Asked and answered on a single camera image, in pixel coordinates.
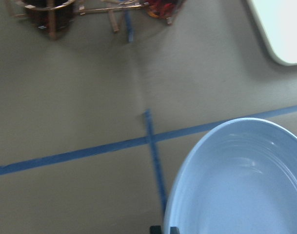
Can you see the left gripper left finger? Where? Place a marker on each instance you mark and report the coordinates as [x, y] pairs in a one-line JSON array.
[[156, 229]]

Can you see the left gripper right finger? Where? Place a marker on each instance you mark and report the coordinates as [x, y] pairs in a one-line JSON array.
[[174, 230]]

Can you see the light blue plate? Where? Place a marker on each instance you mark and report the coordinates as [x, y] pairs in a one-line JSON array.
[[240, 178]]

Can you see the cream rectangular tray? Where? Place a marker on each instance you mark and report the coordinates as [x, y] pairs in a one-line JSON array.
[[277, 22]]

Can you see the copper wire bottle rack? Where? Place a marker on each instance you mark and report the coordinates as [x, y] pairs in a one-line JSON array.
[[55, 16]]

